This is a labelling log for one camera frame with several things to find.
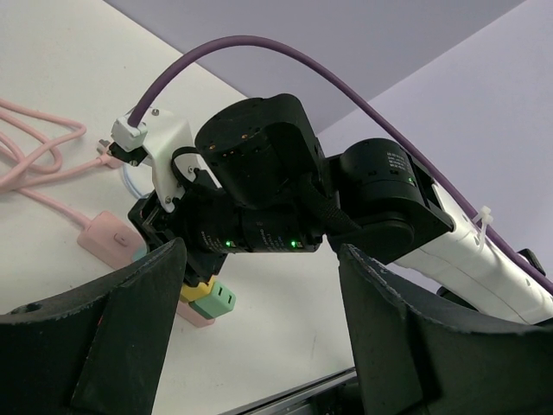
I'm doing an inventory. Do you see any pink power strip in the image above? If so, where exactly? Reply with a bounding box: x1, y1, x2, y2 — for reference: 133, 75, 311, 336
77, 211, 215, 328

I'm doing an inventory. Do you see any green charger plug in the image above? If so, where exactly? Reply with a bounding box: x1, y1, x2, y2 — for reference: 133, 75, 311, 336
189, 281, 237, 319

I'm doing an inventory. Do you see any yellow charger plug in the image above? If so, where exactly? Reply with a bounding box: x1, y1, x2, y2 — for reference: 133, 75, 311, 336
180, 277, 216, 303

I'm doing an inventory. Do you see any front aluminium rail frame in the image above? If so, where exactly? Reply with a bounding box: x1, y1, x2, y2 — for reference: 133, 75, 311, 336
223, 367, 357, 415

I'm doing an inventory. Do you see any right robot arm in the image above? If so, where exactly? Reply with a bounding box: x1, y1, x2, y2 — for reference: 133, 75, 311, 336
112, 94, 552, 324

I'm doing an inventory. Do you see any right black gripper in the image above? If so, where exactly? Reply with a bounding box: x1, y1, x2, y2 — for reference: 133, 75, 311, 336
128, 93, 325, 285

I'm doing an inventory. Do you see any teal charger plug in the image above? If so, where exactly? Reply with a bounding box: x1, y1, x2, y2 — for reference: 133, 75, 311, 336
131, 246, 148, 262

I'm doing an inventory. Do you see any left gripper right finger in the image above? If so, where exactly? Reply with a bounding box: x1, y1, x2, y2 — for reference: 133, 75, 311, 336
339, 245, 552, 414

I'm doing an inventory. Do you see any pink power plug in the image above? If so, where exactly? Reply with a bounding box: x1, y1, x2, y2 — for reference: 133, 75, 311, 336
97, 139, 124, 169

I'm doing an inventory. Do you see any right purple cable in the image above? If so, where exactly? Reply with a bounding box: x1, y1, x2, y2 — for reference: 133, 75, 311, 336
124, 35, 553, 295

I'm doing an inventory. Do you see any pink power cord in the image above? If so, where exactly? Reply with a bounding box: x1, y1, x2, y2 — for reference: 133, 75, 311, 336
0, 97, 109, 226

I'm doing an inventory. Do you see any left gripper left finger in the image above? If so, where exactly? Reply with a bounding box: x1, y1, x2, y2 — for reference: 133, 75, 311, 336
1, 239, 187, 414

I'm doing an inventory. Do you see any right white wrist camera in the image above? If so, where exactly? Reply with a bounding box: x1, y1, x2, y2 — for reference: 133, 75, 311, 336
109, 108, 223, 217

